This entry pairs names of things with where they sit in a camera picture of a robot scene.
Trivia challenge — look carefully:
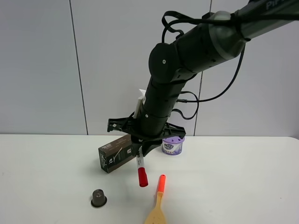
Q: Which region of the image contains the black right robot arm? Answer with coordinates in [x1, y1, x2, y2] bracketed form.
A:
[107, 0, 299, 156]

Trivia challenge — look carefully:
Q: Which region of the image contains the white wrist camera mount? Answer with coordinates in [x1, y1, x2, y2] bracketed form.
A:
[133, 89, 146, 119]

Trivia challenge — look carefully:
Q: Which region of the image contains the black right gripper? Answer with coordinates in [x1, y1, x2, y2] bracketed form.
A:
[107, 113, 185, 157]

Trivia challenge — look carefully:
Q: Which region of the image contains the orange handled wooden spatula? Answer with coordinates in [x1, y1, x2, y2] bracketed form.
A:
[144, 174, 167, 224]

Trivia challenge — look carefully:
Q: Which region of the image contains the brown coffee capsule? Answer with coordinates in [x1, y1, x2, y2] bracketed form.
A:
[91, 189, 107, 208]

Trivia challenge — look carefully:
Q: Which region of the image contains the purple lid air freshener tub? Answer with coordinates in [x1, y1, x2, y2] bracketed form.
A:
[161, 136, 185, 155]

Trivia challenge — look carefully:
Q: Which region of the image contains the red and white marker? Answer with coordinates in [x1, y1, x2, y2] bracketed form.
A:
[136, 147, 148, 187]

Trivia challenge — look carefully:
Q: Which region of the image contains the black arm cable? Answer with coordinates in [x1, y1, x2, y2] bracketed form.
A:
[160, 10, 299, 121]

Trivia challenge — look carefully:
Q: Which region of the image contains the brown coffee capsule box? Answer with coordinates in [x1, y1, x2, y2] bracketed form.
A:
[98, 134, 135, 174]

